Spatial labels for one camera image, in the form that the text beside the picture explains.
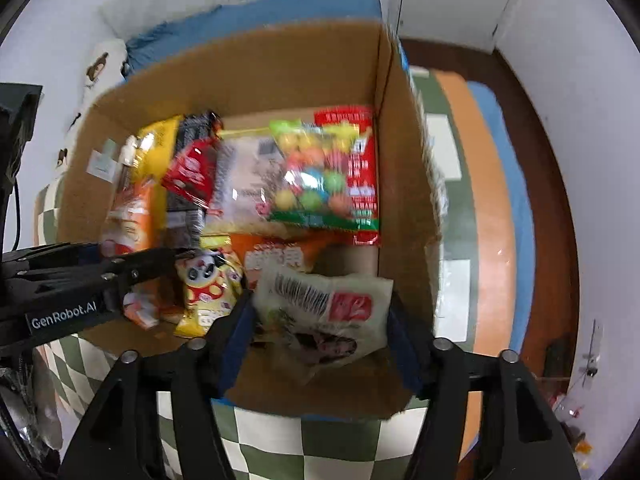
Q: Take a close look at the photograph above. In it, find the yellow panda snack bag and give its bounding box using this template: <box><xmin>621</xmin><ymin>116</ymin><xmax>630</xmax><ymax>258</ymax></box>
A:
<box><xmin>175</xmin><ymin>247</ymin><xmax>244</xmax><ymax>338</ymax></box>

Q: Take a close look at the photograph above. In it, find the small red candy packet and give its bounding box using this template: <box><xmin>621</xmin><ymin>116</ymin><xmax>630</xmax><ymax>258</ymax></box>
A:
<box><xmin>160</xmin><ymin>136</ymin><xmax>219</xmax><ymax>208</ymax></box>

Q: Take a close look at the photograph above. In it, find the pale green snack packet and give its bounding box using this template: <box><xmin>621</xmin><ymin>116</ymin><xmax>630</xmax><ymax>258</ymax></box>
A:
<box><xmin>252</xmin><ymin>264</ymin><xmax>394</xmax><ymax>382</ymax></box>

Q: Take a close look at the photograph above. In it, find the orange panda snack bag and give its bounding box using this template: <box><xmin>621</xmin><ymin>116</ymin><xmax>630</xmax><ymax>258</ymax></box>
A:
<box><xmin>230</xmin><ymin>232</ymin><xmax>332</xmax><ymax>289</ymax></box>

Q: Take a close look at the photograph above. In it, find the colourful candy balls bag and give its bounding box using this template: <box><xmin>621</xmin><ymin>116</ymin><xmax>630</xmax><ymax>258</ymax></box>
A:
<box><xmin>270</xmin><ymin>120</ymin><xmax>359</xmax><ymax>233</ymax></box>

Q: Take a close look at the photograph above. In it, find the small orange panda packet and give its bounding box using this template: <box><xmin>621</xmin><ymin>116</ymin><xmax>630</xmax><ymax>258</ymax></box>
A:
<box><xmin>100</xmin><ymin>178</ymin><xmax>155</xmax><ymax>257</ymax></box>

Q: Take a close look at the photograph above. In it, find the green white checkered blanket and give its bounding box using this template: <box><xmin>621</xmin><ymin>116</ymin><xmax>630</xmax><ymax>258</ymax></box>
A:
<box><xmin>31</xmin><ymin>66</ymin><xmax>519</xmax><ymax>480</ymax></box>

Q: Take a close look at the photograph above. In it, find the pink clear snack bag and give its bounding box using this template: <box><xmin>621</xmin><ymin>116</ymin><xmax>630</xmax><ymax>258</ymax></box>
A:
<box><xmin>204</xmin><ymin>130</ymin><xmax>306</xmax><ymax>240</ymax></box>

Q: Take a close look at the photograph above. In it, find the bear print pillow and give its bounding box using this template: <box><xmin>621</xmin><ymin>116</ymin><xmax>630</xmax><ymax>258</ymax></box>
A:
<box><xmin>54</xmin><ymin>38</ymin><xmax>128</xmax><ymax>177</ymax></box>

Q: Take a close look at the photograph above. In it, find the cardboard box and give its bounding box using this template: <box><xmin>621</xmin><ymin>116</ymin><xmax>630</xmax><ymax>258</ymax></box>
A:
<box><xmin>55</xmin><ymin>18</ymin><xmax>444</xmax><ymax>421</ymax></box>

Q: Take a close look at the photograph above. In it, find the red snack pack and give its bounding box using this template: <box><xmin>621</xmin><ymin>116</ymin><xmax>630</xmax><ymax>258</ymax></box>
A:
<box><xmin>314</xmin><ymin>105</ymin><xmax>380</xmax><ymax>246</ymax></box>

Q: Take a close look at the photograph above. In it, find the black cable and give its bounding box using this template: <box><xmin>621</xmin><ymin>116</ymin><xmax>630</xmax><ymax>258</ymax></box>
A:
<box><xmin>8</xmin><ymin>176</ymin><xmax>24</xmax><ymax>254</ymax></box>

